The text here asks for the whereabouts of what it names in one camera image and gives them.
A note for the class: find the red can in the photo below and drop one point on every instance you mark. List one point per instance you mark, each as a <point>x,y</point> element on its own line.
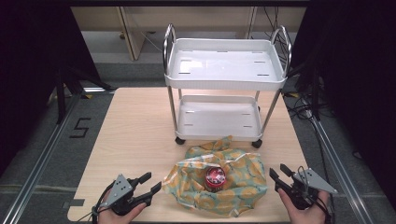
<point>214,178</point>

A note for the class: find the aluminium floor rail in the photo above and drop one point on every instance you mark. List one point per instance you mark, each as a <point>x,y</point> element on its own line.
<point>37,169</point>
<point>339,174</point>

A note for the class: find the white two-tier cart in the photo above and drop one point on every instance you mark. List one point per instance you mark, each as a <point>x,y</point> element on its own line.
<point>222,84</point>

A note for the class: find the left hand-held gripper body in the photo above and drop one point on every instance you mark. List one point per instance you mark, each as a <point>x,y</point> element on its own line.
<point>120,189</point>

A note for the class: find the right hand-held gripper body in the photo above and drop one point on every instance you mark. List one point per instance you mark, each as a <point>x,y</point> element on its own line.
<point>306,194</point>

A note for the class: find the person's right hand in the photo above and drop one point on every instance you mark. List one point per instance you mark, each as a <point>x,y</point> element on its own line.
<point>306,217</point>

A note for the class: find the person's left hand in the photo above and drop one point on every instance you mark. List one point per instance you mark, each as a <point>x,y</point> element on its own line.
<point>120,219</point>

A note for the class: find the black curtain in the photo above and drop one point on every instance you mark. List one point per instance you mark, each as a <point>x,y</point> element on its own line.
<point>358,77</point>
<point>31,77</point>

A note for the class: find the green orange patterned bag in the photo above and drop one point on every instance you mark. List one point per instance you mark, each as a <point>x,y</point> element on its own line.
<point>244,188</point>

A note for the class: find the beige wooden furniture panel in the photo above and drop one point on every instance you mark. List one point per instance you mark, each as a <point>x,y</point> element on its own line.
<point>132,34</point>

